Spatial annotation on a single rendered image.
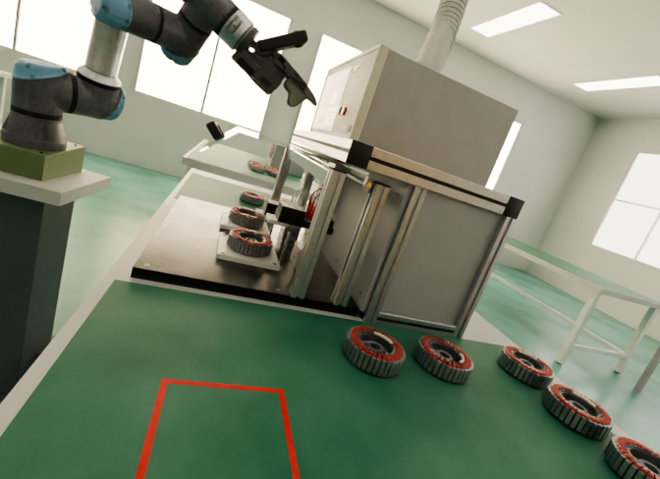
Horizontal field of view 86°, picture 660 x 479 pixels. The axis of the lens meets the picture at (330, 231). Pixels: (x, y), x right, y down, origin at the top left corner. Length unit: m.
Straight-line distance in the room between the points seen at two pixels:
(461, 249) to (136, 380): 0.68
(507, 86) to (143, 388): 7.11
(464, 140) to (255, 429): 0.74
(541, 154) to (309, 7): 4.97
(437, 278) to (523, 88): 6.77
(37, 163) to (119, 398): 0.88
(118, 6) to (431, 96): 0.65
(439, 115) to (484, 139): 0.14
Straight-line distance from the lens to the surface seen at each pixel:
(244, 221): 1.09
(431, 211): 0.79
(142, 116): 5.71
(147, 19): 0.89
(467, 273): 0.91
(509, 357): 0.92
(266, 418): 0.50
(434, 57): 2.28
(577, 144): 8.56
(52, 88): 1.30
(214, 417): 0.49
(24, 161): 1.28
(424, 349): 0.74
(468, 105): 0.93
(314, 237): 0.71
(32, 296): 1.44
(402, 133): 0.84
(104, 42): 1.30
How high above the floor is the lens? 1.08
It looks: 12 degrees down
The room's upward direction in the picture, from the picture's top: 19 degrees clockwise
